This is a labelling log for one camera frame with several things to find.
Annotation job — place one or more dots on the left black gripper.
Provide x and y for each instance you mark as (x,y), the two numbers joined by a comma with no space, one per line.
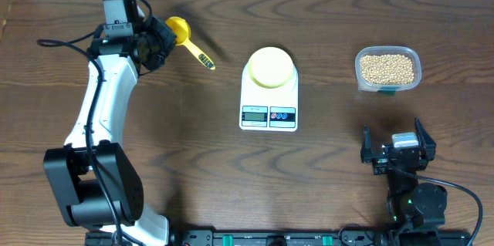
(168,38)

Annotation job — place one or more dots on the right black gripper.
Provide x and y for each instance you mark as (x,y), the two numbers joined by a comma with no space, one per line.
(380,162)

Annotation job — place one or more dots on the yellow measuring scoop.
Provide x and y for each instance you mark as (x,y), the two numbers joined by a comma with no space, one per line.
(182,30)

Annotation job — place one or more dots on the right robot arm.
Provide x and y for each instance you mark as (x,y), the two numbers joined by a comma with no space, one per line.
(418,208)

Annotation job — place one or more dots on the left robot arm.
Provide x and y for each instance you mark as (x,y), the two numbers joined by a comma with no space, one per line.
(93,181)

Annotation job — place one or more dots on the yellow bowl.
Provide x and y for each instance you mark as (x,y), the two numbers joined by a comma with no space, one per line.
(270,67)

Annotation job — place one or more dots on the white digital kitchen scale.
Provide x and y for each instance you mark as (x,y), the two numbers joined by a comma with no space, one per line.
(265,109)

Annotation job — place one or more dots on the soybeans in container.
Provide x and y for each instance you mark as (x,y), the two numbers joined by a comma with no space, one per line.
(387,69)

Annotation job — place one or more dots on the clear plastic container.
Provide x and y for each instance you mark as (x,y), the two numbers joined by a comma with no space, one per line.
(363,85)

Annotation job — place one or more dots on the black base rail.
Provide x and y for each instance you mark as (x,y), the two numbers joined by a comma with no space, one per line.
(351,237)

